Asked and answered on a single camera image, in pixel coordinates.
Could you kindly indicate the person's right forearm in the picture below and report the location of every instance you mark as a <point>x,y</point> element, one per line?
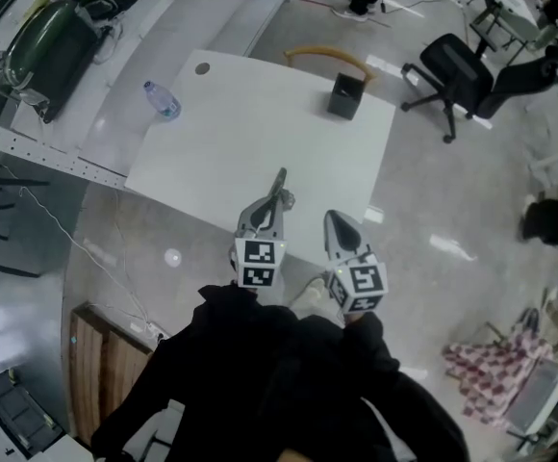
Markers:
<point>375,349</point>

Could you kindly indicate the white perforated rail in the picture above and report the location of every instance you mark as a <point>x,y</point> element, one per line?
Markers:
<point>43,154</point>

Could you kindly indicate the dark green cylinder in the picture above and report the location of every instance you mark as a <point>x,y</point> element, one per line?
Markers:
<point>45,41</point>

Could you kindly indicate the white round disc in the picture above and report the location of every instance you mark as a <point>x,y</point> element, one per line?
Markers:
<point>173,257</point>

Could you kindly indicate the small grey object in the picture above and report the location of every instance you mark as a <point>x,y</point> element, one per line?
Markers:
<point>288,199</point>

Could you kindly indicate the white desk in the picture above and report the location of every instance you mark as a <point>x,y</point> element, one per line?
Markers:
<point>512,3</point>

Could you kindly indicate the black reclined office chair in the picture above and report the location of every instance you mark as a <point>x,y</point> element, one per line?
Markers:
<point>519,84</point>

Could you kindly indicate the wooden chair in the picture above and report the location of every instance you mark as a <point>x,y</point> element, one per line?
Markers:
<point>317,51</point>

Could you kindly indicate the black equipment case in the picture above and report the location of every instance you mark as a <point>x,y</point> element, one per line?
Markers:
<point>17,412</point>

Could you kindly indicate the clear plastic water bottle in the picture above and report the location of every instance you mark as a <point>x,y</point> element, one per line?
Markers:
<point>162,100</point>

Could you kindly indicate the black square holder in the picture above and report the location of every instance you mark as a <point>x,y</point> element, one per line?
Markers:
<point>344,99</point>

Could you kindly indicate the white power strip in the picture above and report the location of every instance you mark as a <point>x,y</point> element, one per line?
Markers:
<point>150,329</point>

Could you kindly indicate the pink checkered cloth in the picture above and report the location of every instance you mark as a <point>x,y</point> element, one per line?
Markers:
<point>495,378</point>

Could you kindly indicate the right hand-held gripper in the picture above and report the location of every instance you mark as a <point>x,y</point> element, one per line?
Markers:
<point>363,282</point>

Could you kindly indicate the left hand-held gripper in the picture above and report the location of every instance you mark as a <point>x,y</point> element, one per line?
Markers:
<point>259,258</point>

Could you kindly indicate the wooden crate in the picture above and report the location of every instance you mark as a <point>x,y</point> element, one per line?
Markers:
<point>101,368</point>

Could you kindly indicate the white box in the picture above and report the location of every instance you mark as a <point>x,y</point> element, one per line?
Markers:
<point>539,397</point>

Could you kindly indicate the white table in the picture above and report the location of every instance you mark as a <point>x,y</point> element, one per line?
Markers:
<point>240,137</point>

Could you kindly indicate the person's beige shoe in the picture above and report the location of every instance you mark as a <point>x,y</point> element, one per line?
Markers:
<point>310,294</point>

